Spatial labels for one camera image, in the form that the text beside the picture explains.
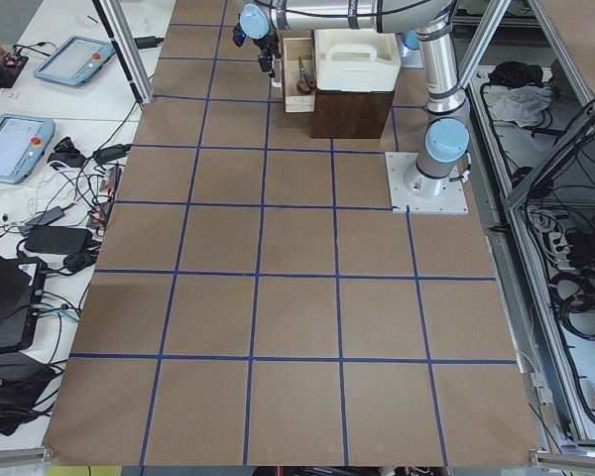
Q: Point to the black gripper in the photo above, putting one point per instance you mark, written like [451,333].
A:
[265,46]

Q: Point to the wooden drawer with white handle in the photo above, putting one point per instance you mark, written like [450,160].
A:
[297,69]

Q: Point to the grey orange handled scissors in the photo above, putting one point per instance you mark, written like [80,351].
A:
[306,83]

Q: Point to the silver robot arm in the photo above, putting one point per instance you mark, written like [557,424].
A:
[446,137]

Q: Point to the white plastic tray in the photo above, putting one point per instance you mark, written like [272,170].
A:
[356,60]

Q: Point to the dark brown wooden cabinet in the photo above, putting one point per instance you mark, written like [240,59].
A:
[350,115]

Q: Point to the upper blue teach pendant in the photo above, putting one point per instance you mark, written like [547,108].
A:
[75,62]

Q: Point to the blue teach pendant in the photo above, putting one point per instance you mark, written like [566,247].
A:
[75,62]
[23,140]

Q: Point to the white crumpled cloth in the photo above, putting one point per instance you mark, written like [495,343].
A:
[523,106]

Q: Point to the lower blue teach pendant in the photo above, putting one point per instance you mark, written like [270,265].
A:
[23,140]

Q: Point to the black power adapter brick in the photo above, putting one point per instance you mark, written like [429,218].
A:
[57,240]

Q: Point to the black laptop computer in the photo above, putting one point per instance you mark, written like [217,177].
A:
[22,282]

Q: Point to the aluminium frame post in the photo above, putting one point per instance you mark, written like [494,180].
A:
[115,24]

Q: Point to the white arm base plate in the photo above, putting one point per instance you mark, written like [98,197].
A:
[412,192]

